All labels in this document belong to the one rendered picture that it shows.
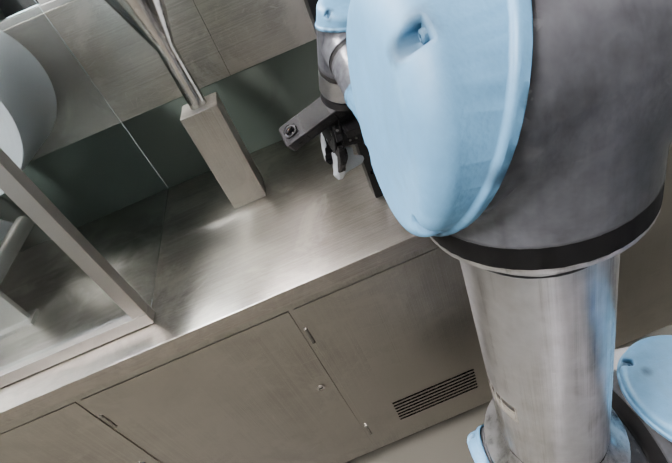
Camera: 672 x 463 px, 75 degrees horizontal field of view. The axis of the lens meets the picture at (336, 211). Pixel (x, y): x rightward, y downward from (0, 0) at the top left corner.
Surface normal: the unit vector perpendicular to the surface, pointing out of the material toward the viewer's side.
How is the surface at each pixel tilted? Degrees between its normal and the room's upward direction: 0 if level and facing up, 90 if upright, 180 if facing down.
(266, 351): 90
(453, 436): 0
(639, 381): 8
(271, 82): 90
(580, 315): 88
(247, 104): 90
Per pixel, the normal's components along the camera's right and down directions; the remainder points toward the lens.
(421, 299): 0.23, 0.55
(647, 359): -0.19, -0.78
